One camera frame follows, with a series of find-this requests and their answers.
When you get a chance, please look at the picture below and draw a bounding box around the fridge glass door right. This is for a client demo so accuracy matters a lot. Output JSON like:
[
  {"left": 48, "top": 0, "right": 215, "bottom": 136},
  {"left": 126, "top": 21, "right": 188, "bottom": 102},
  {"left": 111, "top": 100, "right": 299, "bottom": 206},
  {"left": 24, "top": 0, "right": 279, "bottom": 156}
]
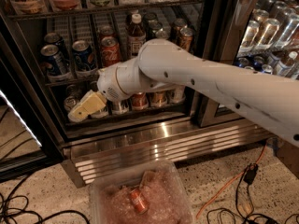
[{"left": 196, "top": 0, "right": 299, "bottom": 129}]

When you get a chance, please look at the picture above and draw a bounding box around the rear orange-brown can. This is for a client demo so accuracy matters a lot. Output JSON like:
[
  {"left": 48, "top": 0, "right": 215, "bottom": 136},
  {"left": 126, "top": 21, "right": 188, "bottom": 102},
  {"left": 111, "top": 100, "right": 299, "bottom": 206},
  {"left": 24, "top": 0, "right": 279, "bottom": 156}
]
[{"left": 170, "top": 18, "right": 188, "bottom": 43}]

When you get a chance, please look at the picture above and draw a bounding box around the rear green soda can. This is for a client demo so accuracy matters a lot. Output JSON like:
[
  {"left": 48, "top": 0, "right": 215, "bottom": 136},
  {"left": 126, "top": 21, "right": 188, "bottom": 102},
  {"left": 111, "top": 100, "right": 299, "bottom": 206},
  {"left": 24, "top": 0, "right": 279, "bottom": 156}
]
[{"left": 147, "top": 21, "right": 163, "bottom": 40}]

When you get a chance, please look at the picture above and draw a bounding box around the brown tea bottle white cap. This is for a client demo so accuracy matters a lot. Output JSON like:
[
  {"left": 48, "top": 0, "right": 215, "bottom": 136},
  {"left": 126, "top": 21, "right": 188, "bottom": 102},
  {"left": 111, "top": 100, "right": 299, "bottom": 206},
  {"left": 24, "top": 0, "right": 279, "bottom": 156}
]
[{"left": 127, "top": 13, "right": 146, "bottom": 59}]

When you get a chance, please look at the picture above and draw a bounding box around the clear plastic bin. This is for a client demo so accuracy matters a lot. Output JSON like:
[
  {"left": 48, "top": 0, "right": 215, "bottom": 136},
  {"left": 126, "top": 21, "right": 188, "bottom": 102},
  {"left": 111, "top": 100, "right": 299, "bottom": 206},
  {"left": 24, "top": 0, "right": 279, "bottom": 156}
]
[{"left": 91, "top": 160, "right": 194, "bottom": 224}]

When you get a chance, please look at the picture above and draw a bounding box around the shelf silver can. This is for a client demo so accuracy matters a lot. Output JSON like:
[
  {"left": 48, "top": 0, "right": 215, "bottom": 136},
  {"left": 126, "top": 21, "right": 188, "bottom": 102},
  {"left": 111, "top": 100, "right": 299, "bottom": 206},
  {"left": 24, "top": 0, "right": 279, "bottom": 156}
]
[
  {"left": 112, "top": 100, "right": 129, "bottom": 115},
  {"left": 91, "top": 108, "right": 108, "bottom": 119}
]

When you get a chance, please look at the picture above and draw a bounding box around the orange-brown can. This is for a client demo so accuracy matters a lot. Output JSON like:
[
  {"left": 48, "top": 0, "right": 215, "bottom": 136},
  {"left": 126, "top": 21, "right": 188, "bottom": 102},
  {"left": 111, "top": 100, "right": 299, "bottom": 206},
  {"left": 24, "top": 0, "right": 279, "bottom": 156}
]
[
  {"left": 178, "top": 27, "right": 194, "bottom": 51},
  {"left": 170, "top": 18, "right": 188, "bottom": 43}
]

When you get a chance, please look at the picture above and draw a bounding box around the bottom shelf red can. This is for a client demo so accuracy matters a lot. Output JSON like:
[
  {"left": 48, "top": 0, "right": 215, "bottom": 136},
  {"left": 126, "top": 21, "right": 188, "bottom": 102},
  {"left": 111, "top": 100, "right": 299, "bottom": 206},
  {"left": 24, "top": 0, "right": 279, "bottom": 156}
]
[{"left": 131, "top": 92, "right": 149, "bottom": 110}]

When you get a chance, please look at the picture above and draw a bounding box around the black cables right floor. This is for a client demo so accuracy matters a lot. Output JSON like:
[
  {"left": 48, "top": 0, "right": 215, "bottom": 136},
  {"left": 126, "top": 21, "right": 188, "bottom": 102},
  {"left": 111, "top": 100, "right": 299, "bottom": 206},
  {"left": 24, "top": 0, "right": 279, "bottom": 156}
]
[{"left": 206, "top": 162, "right": 299, "bottom": 224}]

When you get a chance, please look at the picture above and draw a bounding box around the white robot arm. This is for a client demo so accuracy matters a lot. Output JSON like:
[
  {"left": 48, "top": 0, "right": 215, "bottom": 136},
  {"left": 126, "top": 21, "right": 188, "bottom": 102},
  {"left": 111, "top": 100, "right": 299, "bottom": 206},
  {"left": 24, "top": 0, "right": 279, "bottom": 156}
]
[{"left": 68, "top": 39, "right": 299, "bottom": 147}]

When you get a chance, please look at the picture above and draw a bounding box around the front orange-brown can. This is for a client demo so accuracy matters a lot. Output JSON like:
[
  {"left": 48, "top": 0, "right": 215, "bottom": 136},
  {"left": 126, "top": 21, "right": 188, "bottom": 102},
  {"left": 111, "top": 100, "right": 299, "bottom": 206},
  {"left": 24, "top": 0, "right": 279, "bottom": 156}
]
[{"left": 178, "top": 27, "right": 194, "bottom": 51}]

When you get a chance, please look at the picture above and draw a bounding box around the black cables floor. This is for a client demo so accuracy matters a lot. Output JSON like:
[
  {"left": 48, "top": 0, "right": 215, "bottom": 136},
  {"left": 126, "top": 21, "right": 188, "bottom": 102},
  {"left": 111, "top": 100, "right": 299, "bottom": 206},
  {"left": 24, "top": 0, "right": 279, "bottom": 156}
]
[
  {"left": 0, "top": 171, "right": 91, "bottom": 224},
  {"left": 206, "top": 162, "right": 299, "bottom": 224}
]

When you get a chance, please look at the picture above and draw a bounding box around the bottom shelf leftmost can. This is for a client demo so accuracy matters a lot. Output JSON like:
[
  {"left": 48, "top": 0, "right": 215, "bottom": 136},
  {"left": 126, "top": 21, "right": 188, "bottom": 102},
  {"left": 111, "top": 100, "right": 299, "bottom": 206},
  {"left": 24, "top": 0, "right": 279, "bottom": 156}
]
[{"left": 64, "top": 96, "right": 78, "bottom": 112}]

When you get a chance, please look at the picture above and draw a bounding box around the front green soda can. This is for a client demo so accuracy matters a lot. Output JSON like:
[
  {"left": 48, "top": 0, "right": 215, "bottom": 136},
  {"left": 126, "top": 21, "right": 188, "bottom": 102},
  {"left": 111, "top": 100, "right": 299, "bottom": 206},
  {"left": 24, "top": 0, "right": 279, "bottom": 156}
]
[{"left": 155, "top": 31, "right": 169, "bottom": 40}]

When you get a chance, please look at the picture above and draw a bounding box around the stainless fridge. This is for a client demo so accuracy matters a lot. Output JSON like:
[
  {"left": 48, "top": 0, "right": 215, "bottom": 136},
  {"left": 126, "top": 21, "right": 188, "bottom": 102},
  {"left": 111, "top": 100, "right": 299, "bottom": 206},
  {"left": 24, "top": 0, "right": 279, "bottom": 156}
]
[{"left": 0, "top": 0, "right": 298, "bottom": 187}]

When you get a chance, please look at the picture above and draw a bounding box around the green soda can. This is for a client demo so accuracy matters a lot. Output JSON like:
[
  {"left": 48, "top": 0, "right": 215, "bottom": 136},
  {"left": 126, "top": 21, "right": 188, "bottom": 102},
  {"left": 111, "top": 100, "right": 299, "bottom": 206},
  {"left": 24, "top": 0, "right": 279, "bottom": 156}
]
[
  {"left": 155, "top": 31, "right": 169, "bottom": 40},
  {"left": 147, "top": 21, "right": 163, "bottom": 40}
]

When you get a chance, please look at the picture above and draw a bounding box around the bottom shelf orange can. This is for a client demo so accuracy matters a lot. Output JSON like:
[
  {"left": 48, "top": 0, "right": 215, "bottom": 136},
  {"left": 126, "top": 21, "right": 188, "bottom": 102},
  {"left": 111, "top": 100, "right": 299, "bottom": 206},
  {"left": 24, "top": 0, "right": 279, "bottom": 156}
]
[{"left": 151, "top": 91, "right": 167, "bottom": 107}]

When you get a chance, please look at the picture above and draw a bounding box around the front coca-cola can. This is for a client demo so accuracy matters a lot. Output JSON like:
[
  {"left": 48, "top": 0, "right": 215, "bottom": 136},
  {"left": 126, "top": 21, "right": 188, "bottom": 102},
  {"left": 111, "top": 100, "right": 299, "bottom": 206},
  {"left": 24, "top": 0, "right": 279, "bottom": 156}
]
[{"left": 101, "top": 37, "right": 121, "bottom": 67}]

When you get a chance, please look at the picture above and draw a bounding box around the black cables left floor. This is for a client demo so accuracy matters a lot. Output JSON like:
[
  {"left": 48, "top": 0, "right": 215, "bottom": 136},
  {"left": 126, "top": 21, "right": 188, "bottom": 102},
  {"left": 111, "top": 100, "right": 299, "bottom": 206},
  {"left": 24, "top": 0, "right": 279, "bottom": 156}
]
[{"left": 0, "top": 171, "right": 91, "bottom": 224}]

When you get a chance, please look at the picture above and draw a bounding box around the rear red soda can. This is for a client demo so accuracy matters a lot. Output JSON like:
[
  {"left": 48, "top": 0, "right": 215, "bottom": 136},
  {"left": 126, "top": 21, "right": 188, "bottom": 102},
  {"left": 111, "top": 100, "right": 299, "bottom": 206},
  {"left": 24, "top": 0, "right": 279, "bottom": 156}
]
[{"left": 99, "top": 25, "right": 117, "bottom": 40}]

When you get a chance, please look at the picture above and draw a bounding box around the red can in bin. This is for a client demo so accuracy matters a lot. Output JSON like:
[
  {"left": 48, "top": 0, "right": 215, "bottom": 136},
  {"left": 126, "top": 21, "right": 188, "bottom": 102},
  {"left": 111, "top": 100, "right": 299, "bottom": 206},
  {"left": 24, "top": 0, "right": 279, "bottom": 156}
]
[{"left": 129, "top": 189, "right": 150, "bottom": 214}]

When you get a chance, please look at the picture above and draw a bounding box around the orange cable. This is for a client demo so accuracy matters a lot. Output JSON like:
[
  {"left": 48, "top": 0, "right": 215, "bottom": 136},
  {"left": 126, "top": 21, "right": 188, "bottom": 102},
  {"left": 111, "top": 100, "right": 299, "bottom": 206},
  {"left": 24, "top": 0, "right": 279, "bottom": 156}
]
[{"left": 195, "top": 142, "right": 269, "bottom": 220}]

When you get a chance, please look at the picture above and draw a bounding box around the bottom shelf tea bottle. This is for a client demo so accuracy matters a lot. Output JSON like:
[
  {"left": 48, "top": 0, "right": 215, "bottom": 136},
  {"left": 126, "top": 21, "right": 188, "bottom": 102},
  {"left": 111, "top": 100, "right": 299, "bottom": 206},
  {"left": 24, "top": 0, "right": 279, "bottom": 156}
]
[{"left": 169, "top": 86, "right": 185, "bottom": 104}]

